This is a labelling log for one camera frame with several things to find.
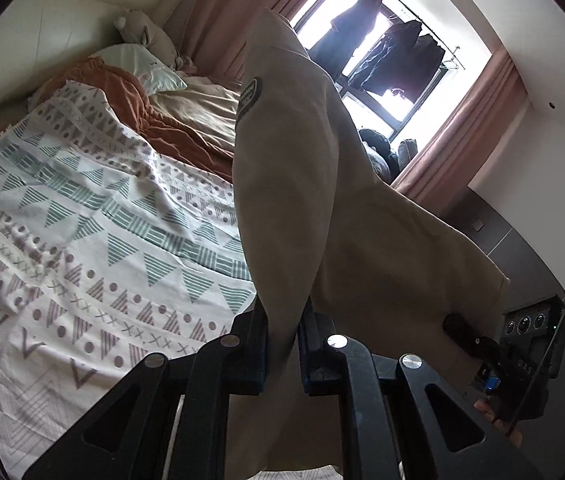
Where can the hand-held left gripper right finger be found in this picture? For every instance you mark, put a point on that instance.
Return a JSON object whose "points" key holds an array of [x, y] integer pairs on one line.
{"points": [[312, 365]]}

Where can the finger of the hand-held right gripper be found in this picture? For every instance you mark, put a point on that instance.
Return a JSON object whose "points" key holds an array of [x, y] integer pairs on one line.
{"points": [[462, 332], [487, 382]]}

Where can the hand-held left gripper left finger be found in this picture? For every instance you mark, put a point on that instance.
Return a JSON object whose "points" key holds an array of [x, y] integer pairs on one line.
{"points": [[250, 360]]}

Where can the beige jacket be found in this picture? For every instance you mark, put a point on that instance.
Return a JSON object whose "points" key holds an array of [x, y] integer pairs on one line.
{"points": [[337, 235]]}

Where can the metal clothes rod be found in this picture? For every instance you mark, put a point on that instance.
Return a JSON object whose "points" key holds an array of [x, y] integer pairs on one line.
{"points": [[443, 45]]}

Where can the person's right hand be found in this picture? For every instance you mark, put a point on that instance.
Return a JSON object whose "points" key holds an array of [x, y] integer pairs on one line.
{"points": [[485, 407]]}

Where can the grey cushion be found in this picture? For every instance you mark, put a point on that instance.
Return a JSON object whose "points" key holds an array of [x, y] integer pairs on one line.
{"points": [[407, 155]]}

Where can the patterned white blanket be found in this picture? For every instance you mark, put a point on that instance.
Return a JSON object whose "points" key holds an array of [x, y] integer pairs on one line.
{"points": [[87, 260]]}

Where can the black cloth pile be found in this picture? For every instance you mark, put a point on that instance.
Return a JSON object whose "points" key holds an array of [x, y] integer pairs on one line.
{"points": [[377, 152]]}

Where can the beige duvet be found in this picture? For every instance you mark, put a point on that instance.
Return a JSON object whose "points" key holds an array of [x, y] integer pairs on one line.
{"points": [[197, 110]]}

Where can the short dark hanging shirt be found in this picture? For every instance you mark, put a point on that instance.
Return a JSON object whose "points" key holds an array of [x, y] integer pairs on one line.
{"points": [[430, 70]]}

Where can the dark hanging coat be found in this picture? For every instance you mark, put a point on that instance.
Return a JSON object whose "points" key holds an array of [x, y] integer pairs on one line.
{"points": [[387, 60]]}

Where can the orange-brown blanket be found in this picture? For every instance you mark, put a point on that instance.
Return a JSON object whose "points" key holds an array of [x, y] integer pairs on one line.
{"points": [[112, 85]]}

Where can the long dark hanging jacket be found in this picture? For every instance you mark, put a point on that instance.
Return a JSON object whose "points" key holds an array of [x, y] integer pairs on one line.
{"points": [[352, 35]]}

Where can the white pillow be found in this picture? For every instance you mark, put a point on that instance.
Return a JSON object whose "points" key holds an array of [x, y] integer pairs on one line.
{"points": [[127, 57]]}

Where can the beige plush toy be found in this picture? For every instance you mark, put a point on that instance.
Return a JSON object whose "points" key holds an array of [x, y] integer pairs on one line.
{"points": [[142, 30]]}

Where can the black-framed window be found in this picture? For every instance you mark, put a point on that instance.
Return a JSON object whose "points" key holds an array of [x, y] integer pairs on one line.
{"points": [[332, 5]]}

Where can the cream padded headboard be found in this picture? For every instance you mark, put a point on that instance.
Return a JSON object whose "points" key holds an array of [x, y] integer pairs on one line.
{"points": [[37, 35]]}

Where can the wall socket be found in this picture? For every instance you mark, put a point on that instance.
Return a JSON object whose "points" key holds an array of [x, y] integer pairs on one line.
{"points": [[477, 224]]}

